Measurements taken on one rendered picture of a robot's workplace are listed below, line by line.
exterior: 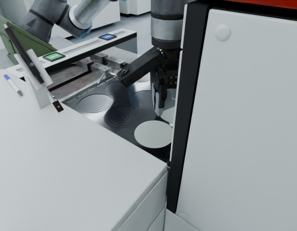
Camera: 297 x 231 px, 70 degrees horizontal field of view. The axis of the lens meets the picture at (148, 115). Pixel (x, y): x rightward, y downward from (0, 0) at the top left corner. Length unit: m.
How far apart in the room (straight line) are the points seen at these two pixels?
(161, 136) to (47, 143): 0.25
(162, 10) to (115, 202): 0.34
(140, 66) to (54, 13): 0.78
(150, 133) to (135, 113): 0.09
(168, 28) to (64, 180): 0.33
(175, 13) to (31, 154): 0.37
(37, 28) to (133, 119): 0.74
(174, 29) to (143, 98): 0.28
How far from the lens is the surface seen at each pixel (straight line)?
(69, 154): 0.42
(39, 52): 1.09
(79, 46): 0.91
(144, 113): 0.59
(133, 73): 0.47
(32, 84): 0.53
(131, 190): 0.35
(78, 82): 0.81
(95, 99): 0.67
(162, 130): 0.54
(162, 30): 0.44
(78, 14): 1.13
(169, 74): 0.48
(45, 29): 1.18
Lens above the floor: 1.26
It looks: 39 degrees down
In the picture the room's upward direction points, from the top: straight up
